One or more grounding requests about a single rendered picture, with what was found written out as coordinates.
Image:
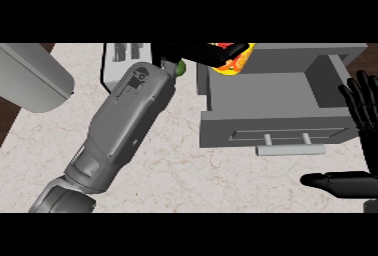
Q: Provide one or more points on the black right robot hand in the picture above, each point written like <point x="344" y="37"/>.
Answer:
<point x="351" y="185"/>

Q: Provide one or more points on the grey rounded appliance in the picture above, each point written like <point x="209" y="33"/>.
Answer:
<point x="29" y="76"/>

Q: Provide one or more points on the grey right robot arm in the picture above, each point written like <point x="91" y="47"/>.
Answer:
<point x="370" y="206"/>

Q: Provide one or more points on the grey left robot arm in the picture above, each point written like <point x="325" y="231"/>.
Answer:
<point x="125" y="116"/>

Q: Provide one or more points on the white appliance with black edge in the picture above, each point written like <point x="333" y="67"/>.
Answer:
<point x="113" y="66"/>

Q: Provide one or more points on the grey drawer front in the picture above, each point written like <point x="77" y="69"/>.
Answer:
<point x="215" y="133"/>

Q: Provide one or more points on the grey open drawer box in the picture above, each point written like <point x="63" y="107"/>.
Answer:
<point x="260" y="93"/>

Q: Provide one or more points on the yellow orange patterned cup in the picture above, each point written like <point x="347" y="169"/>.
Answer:
<point x="240" y="63"/>

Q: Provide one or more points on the small green object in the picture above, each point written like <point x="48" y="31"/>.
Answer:
<point x="181" y="69"/>

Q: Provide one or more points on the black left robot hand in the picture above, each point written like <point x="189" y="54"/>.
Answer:
<point x="189" y="51"/>

